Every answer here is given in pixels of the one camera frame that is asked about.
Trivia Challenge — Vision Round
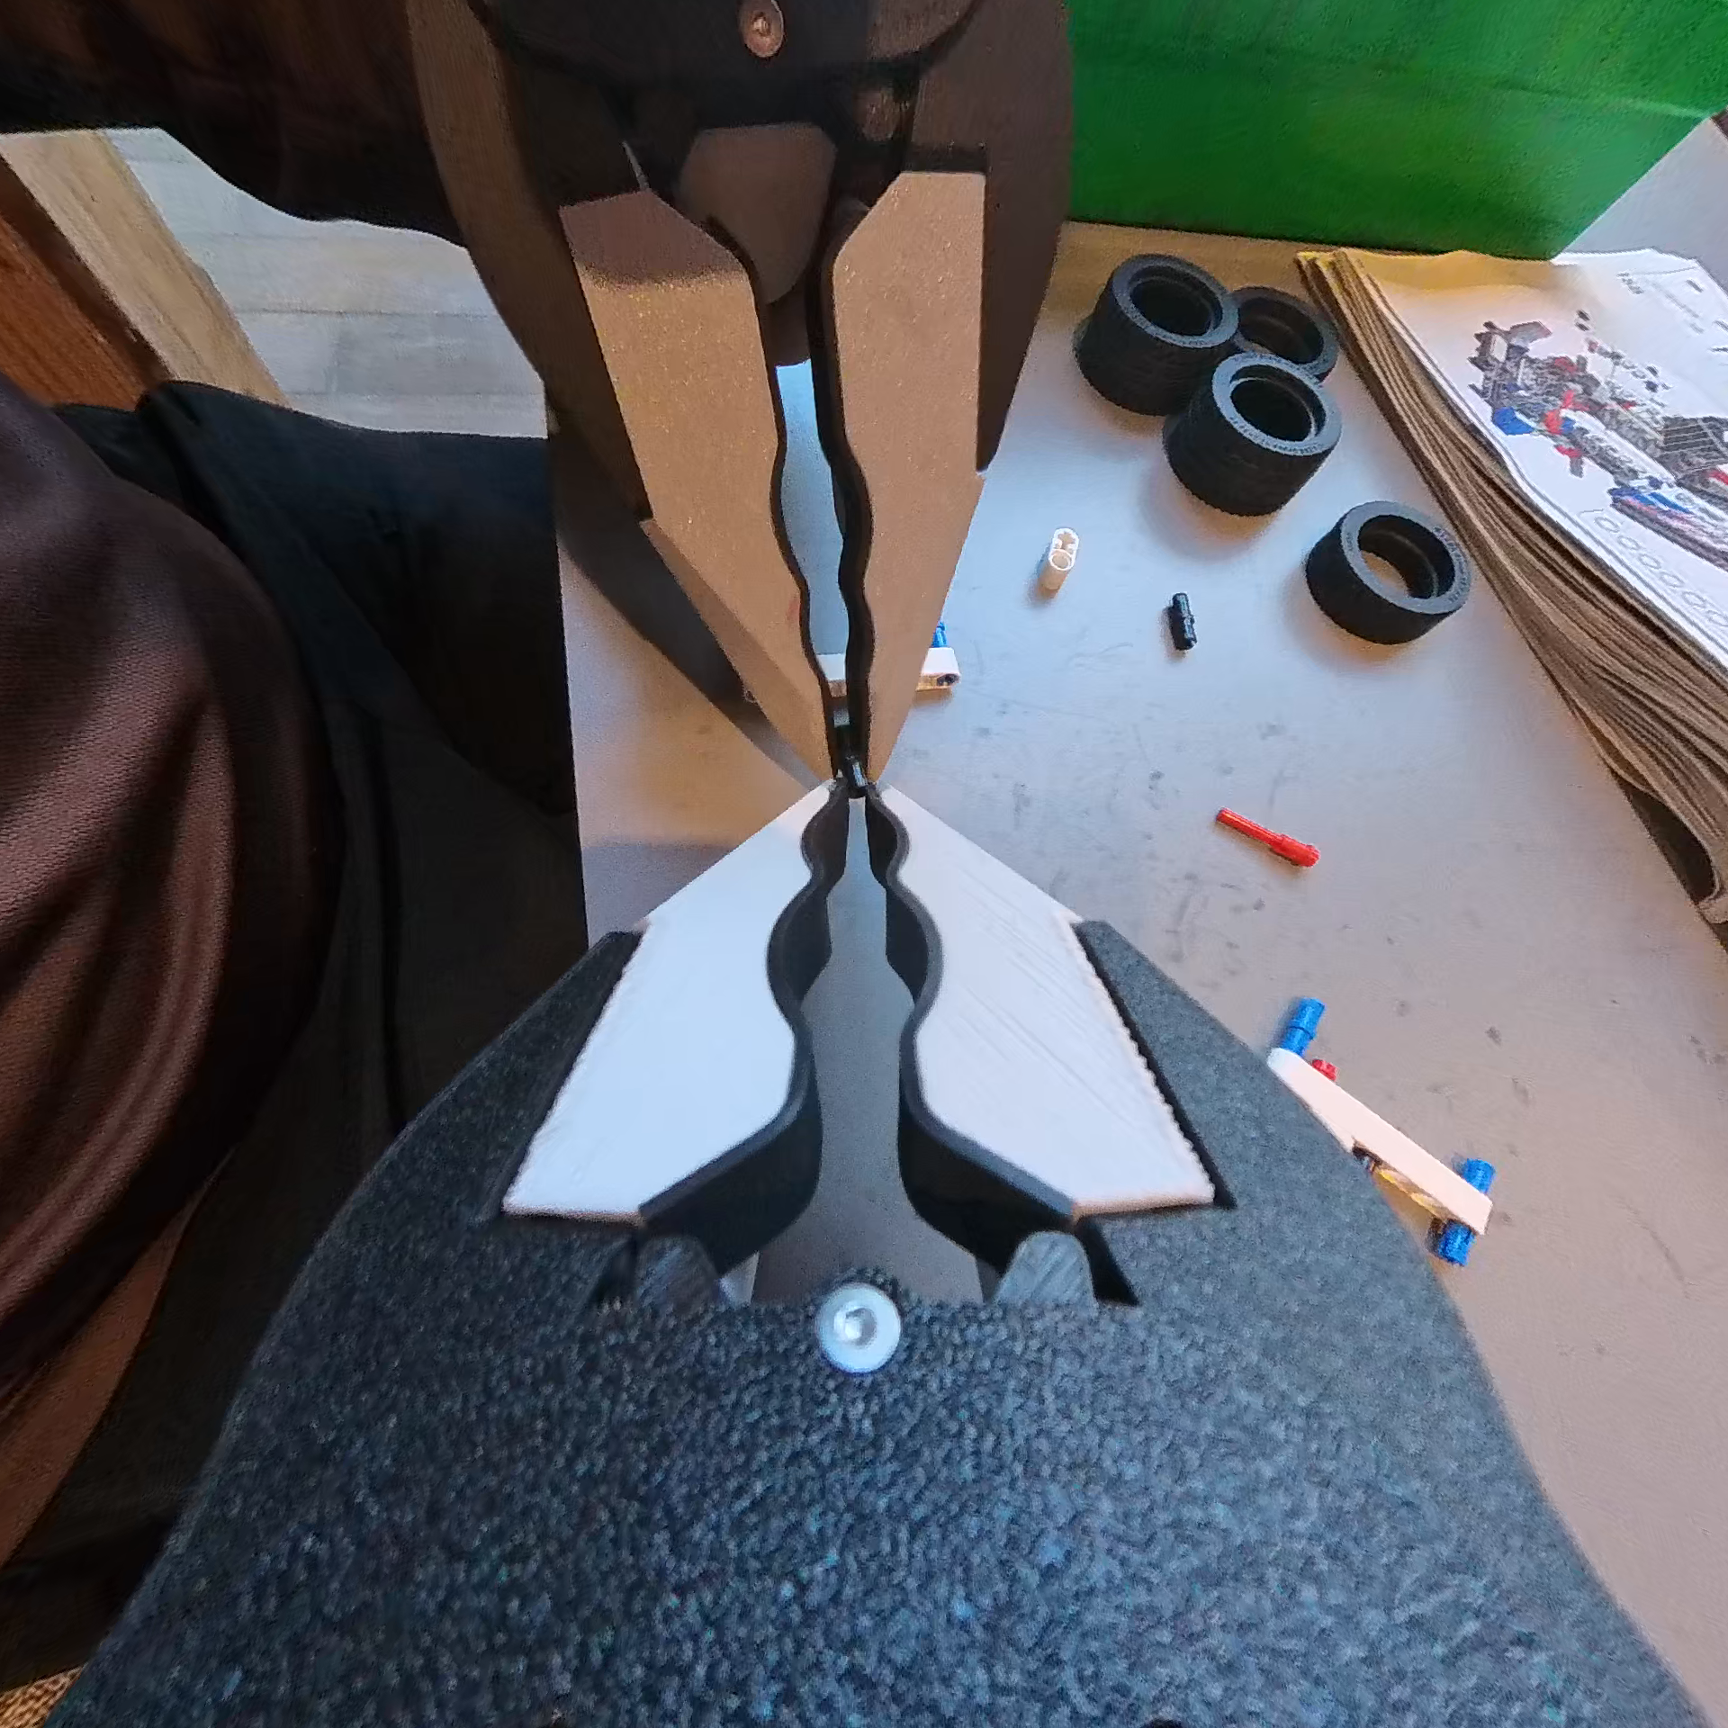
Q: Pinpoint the red plastic axle pin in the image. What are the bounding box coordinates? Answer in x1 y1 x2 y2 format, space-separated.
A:
1217 806 1320 867

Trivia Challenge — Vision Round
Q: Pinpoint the person's left forearm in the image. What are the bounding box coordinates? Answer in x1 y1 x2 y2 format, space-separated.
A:
0 0 465 243

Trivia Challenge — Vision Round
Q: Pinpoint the green plastic bin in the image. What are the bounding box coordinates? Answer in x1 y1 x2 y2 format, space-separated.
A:
1057 0 1728 261

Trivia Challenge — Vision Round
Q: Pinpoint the person's torso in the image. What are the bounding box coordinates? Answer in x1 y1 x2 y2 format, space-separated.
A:
0 369 588 1691

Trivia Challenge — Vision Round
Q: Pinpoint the white beam assembly with pins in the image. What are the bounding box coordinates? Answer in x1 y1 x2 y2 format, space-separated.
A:
1266 997 1498 1268

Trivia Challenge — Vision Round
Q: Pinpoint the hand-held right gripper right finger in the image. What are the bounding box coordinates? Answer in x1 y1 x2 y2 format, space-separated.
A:
863 786 1218 1304

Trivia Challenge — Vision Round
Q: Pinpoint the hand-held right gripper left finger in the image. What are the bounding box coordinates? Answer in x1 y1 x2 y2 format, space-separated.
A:
500 779 854 1277

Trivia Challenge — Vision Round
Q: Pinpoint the open instruction booklet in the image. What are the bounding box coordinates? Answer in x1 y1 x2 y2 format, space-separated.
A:
1296 246 1728 928

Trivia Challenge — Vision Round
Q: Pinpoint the black rubber toy tyre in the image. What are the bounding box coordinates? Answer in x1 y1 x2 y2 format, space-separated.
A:
1233 287 1341 384
1304 500 1475 650
1073 255 1241 417
1163 350 1345 521

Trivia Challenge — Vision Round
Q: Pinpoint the white holed brick beam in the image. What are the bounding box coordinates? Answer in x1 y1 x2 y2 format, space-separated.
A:
817 641 965 696

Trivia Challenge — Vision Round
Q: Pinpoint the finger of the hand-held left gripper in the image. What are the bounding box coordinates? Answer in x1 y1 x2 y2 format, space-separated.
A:
559 187 850 787
805 170 994 786

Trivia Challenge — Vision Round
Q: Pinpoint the grey desk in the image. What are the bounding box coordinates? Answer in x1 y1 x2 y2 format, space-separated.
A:
547 223 1728 1728

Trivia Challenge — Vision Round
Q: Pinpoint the wooden plank frame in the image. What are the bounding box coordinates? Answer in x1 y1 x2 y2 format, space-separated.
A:
0 133 283 412

